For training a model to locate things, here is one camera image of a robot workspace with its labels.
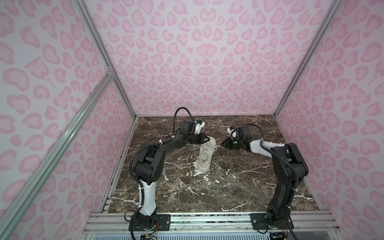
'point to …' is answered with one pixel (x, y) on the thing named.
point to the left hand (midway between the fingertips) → (211, 137)
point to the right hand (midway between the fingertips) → (222, 142)
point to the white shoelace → (215, 146)
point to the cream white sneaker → (205, 155)
